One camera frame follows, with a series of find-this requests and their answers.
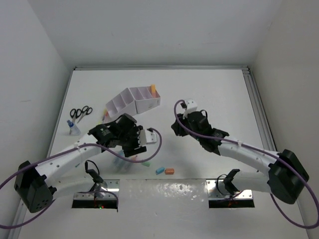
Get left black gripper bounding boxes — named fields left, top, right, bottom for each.
left=118, top=126, right=146, bottom=155

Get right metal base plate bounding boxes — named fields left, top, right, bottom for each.
left=206, top=178, right=253, bottom=201

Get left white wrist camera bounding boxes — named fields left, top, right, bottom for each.
left=139, top=129, right=158, bottom=146

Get blue tipped marker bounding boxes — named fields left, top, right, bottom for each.
left=113, top=150, right=124, bottom=169

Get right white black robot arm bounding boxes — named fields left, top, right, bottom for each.
left=171, top=111, right=310, bottom=204

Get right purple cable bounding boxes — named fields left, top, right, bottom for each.
left=173, top=99, right=319, bottom=229

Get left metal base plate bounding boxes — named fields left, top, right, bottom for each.
left=73, top=180, right=120, bottom=201

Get clear glue bottle blue cap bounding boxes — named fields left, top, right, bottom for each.
left=67, top=120, right=81, bottom=136

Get black handled scissors right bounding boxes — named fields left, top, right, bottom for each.
left=78, top=106, right=93, bottom=123

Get white front cover board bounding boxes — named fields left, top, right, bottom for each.
left=19, top=180, right=308, bottom=239

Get metal base plate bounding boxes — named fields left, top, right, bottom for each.
left=73, top=180, right=120, bottom=201
left=206, top=178, right=253, bottom=201

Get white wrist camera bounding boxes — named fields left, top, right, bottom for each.
left=183, top=99, right=197, bottom=118
left=139, top=129, right=158, bottom=146

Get white organizer upright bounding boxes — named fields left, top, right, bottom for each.
left=129, top=86, right=161, bottom=114

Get aluminium frame rail right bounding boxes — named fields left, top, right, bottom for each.
left=242, top=67, right=277, bottom=151

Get orange marker cap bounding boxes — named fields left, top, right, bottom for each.
left=164, top=168, right=174, bottom=175

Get aluminium frame rail back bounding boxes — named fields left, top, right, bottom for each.
left=74, top=65, right=249, bottom=71

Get blue marker cap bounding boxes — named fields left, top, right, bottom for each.
left=156, top=167, right=165, bottom=175

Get white organizer lying tilted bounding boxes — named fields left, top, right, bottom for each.
left=106, top=88, right=137, bottom=120

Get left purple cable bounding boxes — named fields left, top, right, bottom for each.
left=0, top=128, right=163, bottom=229

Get orange pink pens behind organizer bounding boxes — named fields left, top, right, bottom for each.
left=101, top=109, right=109, bottom=123

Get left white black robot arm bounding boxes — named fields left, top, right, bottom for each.
left=14, top=114, right=157, bottom=213

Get black handled scissors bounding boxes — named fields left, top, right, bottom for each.
left=78, top=106, right=93, bottom=123
left=70, top=109, right=82, bottom=119

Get green marker cap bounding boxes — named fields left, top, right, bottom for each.
left=141, top=161, right=151, bottom=167

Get green tipped marker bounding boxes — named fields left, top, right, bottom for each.
left=117, top=161, right=131, bottom=173

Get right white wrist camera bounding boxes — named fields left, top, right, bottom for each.
left=183, top=99, right=197, bottom=118

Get black handled scissors left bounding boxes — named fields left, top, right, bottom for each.
left=70, top=109, right=82, bottom=119

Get purple cable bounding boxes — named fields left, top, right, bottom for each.
left=0, top=128, right=163, bottom=229
left=173, top=99, right=319, bottom=229

